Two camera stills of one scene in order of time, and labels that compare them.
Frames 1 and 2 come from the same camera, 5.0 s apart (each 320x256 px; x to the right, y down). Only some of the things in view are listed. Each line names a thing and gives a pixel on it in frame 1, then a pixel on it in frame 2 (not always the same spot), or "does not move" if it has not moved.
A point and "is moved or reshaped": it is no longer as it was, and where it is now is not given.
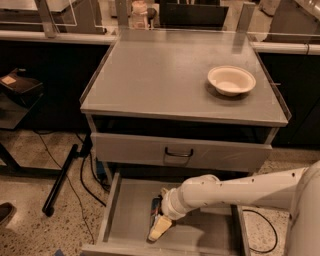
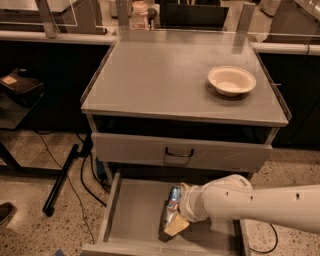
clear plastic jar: (137, 19) does not move
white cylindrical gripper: (169, 207) to (187, 203)
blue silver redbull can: (156, 211) is moved or reshaped
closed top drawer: (184, 153) does not move
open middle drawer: (217, 231) does not move
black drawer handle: (179, 154) does not move
